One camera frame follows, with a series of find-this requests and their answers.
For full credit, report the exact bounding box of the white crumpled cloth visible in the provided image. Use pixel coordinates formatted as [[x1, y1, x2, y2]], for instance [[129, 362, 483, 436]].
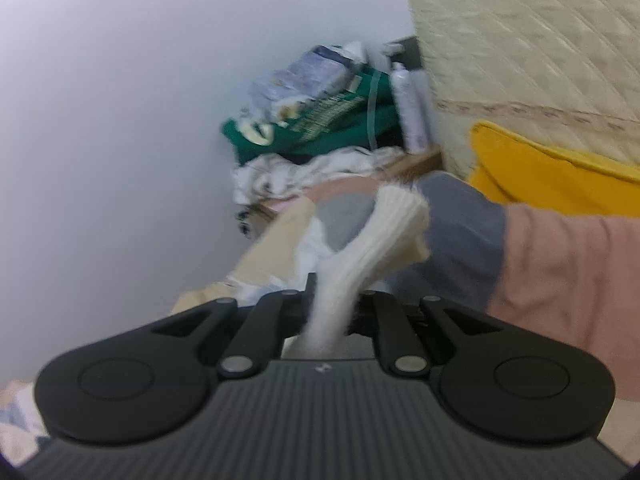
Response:
[[231, 147, 406, 207]]

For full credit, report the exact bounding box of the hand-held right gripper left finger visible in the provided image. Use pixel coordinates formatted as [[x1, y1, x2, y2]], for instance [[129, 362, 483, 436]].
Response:
[[150, 272, 321, 380]]

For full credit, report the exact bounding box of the cream quilted headboard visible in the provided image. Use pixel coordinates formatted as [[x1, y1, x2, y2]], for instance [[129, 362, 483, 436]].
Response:
[[402, 0, 640, 187]]

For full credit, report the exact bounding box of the pale purple packet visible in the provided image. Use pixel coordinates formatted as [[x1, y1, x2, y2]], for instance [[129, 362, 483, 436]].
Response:
[[248, 45, 364, 112]]

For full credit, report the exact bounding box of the green bag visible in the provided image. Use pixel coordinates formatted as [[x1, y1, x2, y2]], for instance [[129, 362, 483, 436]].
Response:
[[221, 67, 407, 166]]

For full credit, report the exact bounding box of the patchwork duvet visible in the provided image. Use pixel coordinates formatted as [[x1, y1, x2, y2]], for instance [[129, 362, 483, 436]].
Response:
[[0, 170, 640, 468]]

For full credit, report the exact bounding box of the white grey striped sweater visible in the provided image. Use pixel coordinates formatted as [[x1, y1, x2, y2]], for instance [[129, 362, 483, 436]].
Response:
[[295, 184, 432, 361]]

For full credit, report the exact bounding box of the yellow pillow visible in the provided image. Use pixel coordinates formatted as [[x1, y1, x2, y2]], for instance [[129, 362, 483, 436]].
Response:
[[467, 120, 640, 219]]

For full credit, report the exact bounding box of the white bottle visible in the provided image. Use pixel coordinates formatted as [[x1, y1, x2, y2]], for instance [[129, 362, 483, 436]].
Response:
[[391, 62, 432, 154]]

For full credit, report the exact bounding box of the dark wall socket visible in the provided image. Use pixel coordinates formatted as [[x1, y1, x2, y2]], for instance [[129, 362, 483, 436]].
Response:
[[384, 36, 422, 71]]

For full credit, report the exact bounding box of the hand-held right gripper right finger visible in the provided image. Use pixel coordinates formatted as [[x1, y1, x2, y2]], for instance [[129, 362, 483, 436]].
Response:
[[344, 289, 507, 380]]

